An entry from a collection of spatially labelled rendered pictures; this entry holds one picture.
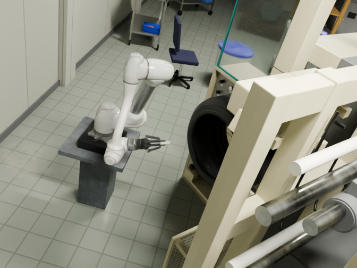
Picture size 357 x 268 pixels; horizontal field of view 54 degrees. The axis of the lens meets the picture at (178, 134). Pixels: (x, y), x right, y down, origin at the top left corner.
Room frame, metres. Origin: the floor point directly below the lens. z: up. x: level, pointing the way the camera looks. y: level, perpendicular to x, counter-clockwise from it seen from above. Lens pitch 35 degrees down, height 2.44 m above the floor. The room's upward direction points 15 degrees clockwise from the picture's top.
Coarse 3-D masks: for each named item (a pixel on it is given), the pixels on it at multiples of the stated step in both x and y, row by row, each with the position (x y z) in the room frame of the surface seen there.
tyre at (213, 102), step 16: (224, 96) 1.87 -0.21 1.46; (208, 112) 1.80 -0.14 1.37; (224, 112) 1.72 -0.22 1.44; (192, 128) 1.86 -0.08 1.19; (208, 128) 2.05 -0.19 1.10; (224, 128) 2.06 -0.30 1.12; (192, 144) 1.84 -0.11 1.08; (208, 144) 2.00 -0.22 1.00; (224, 144) 2.01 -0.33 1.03; (192, 160) 1.81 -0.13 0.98; (208, 160) 1.90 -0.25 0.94; (208, 176) 1.69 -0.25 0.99
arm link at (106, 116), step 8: (104, 104) 2.17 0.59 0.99; (112, 104) 2.19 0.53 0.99; (96, 112) 2.15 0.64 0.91; (104, 112) 2.11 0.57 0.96; (112, 112) 2.13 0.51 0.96; (96, 120) 2.11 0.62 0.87; (104, 120) 2.09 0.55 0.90; (112, 120) 2.12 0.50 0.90; (96, 128) 2.10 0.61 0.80; (104, 128) 2.09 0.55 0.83; (112, 128) 2.12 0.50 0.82
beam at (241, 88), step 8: (288, 72) 1.68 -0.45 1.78; (296, 72) 1.70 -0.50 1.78; (304, 72) 1.73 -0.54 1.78; (312, 72) 1.76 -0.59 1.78; (248, 80) 1.46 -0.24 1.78; (240, 88) 1.40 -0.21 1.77; (248, 88) 1.38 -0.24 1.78; (232, 96) 1.42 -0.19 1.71; (240, 96) 1.39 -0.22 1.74; (232, 104) 1.40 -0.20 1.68; (240, 104) 1.37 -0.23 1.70; (232, 112) 1.39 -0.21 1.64; (280, 128) 1.31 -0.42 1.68
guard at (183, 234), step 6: (192, 228) 1.24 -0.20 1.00; (180, 234) 1.18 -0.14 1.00; (186, 234) 1.19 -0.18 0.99; (174, 240) 1.14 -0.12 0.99; (186, 240) 1.22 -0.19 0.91; (228, 240) 1.51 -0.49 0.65; (228, 246) 1.53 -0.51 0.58; (168, 252) 1.14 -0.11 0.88; (168, 258) 1.14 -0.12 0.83; (222, 258) 1.53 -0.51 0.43; (174, 264) 1.20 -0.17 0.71; (216, 264) 1.50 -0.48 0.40
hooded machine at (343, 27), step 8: (344, 0) 9.07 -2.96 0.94; (352, 0) 9.07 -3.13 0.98; (336, 8) 9.38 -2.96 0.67; (352, 8) 8.99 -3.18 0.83; (336, 16) 9.07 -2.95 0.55; (344, 16) 9.00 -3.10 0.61; (352, 16) 8.99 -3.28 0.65; (328, 24) 9.40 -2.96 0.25; (344, 24) 8.99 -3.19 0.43; (352, 24) 8.99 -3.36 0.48; (336, 32) 9.00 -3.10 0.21; (344, 32) 8.99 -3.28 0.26; (352, 32) 8.99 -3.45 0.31
